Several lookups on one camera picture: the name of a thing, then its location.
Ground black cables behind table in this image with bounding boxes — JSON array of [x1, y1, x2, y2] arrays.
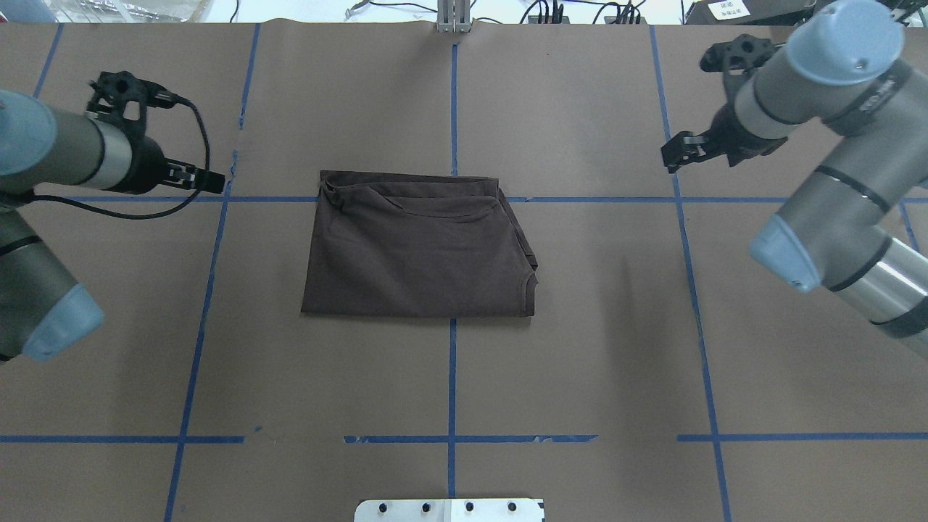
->
[[522, 0, 646, 25]]

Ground grey metal bracket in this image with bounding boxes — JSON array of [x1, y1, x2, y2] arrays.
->
[[435, 0, 473, 34]]

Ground dark brown t-shirt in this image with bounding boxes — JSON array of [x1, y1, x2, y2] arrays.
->
[[302, 170, 538, 318]]

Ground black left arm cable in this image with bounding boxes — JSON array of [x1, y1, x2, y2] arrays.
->
[[29, 70, 212, 220]]

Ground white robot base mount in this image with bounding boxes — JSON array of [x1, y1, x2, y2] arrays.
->
[[352, 498, 546, 521]]

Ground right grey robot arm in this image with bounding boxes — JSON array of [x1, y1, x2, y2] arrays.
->
[[660, 1, 927, 357]]

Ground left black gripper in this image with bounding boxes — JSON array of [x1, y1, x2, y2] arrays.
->
[[130, 136, 226, 195]]

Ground black device with label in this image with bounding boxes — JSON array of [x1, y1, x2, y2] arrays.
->
[[684, 1, 816, 26]]

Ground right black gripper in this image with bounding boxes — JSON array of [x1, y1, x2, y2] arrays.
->
[[660, 103, 788, 175]]

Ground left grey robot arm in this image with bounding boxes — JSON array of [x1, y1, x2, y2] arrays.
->
[[1, 70, 226, 363]]

